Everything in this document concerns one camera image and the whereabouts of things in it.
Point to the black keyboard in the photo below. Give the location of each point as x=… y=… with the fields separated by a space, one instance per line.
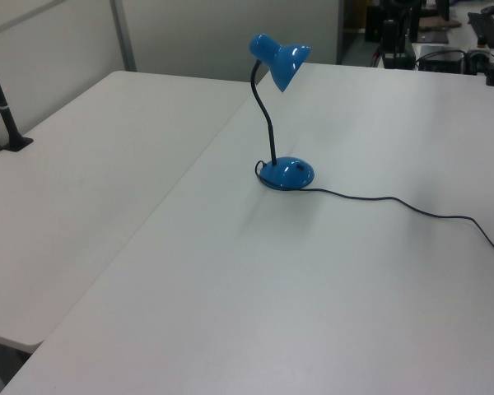
x=487 y=26

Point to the tall black box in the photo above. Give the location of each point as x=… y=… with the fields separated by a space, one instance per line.
x=372 y=22

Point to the black clamp device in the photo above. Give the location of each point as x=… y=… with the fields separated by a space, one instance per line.
x=476 y=61

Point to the black upright equipment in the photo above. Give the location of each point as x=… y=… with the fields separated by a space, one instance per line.
x=390 y=43

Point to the black computer mouse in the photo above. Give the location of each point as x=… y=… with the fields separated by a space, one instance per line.
x=490 y=10

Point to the blue gooseneck desk lamp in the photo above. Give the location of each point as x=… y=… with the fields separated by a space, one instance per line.
x=286 y=61

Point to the grey partition frame post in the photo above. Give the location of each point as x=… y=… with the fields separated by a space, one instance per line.
x=123 y=37

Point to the black camera pole with base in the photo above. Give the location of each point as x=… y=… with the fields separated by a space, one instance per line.
x=6 y=117

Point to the black electronics box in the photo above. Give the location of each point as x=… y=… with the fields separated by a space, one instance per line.
x=440 y=61

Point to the brown flat object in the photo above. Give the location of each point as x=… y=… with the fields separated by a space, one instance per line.
x=438 y=24

